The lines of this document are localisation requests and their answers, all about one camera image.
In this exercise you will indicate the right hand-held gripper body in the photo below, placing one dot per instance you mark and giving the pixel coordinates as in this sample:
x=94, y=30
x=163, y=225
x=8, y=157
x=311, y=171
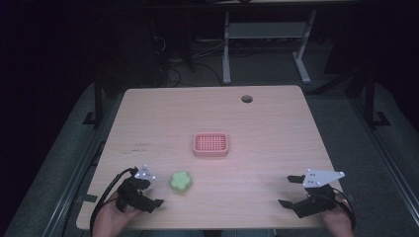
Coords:
x=316, y=197

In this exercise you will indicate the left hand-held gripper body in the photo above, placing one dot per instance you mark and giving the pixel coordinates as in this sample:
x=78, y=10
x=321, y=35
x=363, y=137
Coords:
x=129, y=194

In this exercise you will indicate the green flower-shaped soap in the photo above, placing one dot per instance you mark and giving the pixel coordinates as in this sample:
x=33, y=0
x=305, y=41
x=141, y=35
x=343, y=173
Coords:
x=181, y=181

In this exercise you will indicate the pink soap dish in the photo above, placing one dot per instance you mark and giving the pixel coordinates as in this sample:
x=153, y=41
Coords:
x=210, y=144

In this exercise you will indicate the person's left hand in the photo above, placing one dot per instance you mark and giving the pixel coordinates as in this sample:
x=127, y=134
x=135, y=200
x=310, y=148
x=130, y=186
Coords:
x=113, y=217

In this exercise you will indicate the person's right hand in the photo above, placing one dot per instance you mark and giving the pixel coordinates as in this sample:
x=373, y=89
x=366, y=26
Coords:
x=337, y=220

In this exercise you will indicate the dark tape strip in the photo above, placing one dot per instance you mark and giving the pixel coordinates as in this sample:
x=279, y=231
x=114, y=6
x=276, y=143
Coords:
x=88, y=198

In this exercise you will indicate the black metal stand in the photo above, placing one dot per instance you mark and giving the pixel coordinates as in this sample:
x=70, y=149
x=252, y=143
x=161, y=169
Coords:
x=98, y=102
x=370, y=98

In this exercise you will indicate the white metal desk frame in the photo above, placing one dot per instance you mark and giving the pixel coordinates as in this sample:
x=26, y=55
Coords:
x=267, y=30

